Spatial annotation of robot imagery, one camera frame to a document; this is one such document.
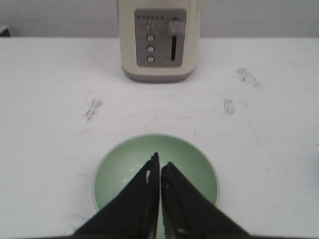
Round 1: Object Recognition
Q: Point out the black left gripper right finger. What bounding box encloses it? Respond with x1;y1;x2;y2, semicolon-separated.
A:
160;161;252;239

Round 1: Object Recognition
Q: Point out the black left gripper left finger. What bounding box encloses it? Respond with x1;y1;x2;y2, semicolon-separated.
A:
72;152;160;239

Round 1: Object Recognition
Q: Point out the light green bowl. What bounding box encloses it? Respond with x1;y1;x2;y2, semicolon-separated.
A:
91;133;221;239

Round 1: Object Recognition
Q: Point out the cream toaster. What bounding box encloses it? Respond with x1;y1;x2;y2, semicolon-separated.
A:
116;0;203;83

